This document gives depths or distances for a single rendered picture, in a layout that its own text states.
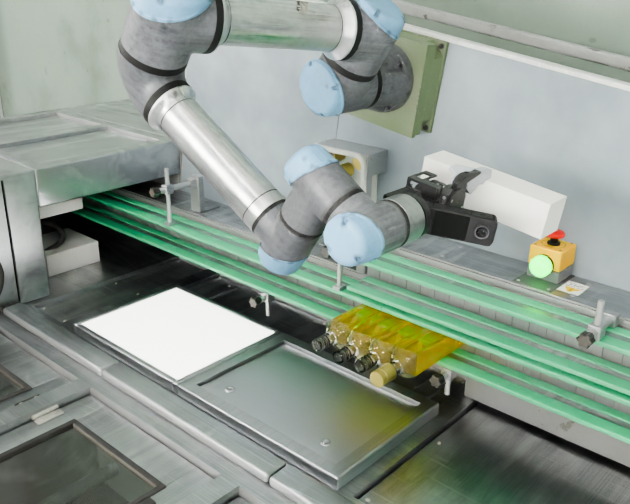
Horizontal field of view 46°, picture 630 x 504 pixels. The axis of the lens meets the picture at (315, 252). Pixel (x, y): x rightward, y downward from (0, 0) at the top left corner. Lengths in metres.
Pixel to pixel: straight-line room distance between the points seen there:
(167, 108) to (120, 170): 1.04
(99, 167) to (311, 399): 0.99
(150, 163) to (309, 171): 1.33
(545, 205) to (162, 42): 0.65
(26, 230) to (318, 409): 0.99
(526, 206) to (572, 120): 0.38
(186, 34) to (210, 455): 0.80
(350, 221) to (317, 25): 0.48
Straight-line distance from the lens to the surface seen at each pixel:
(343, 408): 1.61
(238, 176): 1.18
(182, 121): 1.24
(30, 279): 2.21
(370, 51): 1.45
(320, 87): 1.51
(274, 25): 1.32
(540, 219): 1.22
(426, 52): 1.62
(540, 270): 1.55
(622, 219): 1.57
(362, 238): 0.99
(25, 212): 2.15
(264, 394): 1.65
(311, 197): 1.06
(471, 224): 1.14
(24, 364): 1.96
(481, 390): 1.70
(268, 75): 2.05
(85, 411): 1.74
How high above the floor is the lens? 2.17
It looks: 44 degrees down
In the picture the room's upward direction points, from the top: 112 degrees counter-clockwise
